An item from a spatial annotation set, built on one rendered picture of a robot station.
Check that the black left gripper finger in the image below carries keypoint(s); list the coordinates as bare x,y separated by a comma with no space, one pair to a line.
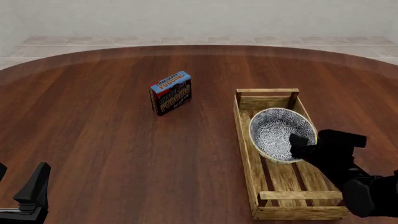
2,171
35,184

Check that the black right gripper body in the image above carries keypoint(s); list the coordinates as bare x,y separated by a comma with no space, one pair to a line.
329,161

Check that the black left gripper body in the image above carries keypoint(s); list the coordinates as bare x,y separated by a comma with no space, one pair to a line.
21,217

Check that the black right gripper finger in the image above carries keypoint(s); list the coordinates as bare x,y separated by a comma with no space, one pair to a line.
301,147

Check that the black white patterned bowl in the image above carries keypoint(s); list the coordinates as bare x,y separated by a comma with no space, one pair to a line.
273,130

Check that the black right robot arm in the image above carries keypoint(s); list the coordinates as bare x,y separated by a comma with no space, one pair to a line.
370,193

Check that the wooden slat tray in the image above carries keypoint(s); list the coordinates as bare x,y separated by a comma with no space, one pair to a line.
286,182

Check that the black plate on right stalk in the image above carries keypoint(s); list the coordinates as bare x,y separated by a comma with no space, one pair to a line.
342,138

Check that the chocolate pudding box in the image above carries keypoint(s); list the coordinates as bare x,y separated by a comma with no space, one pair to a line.
170,95

